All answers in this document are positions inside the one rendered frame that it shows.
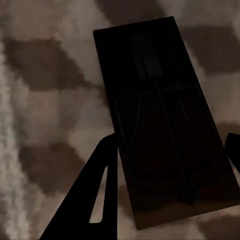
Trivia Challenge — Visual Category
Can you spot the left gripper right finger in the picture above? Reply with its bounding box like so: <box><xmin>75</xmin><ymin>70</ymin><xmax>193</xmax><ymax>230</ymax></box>
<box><xmin>224</xmin><ymin>133</ymin><xmax>240</xmax><ymax>172</ymax></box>

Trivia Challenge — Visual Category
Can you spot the mousetrap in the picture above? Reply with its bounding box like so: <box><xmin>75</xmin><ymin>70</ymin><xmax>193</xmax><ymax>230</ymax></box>
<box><xmin>93</xmin><ymin>16</ymin><xmax>240</xmax><ymax>231</ymax></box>

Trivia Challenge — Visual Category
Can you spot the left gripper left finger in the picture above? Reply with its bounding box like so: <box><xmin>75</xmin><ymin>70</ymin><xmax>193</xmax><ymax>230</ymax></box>
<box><xmin>39</xmin><ymin>133</ymin><xmax>118</xmax><ymax>240</ymax></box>

